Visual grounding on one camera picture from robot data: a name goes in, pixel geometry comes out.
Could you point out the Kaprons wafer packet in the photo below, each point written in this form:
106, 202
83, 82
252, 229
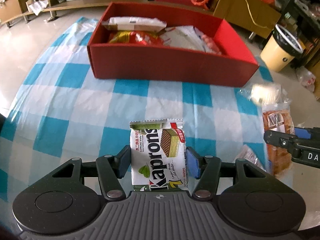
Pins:
158, 155

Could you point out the white red striped snack packets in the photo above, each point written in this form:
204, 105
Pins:
189, 37

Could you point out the round white cake clear bag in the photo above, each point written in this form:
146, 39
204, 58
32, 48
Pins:
269, 96

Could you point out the black shelving rack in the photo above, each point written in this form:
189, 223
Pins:
306, 15

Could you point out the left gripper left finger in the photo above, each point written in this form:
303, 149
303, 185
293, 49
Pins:
110, 169

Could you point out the yellow trash bin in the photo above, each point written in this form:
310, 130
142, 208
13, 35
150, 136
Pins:
281, 48

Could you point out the white paper snack bag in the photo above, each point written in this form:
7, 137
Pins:
134, 23

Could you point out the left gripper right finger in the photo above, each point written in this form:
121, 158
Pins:
207, 171

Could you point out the brown snack packet with barcode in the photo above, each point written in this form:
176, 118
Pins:
278, 127

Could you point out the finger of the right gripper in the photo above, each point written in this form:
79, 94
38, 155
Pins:
290, 142
308, 133

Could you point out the red orange snack bag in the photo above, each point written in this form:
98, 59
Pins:
144, 38

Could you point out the blue white checkered cloth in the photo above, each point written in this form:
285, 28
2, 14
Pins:
62, 111

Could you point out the red cardboard box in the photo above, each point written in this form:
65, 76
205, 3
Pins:
233, 67

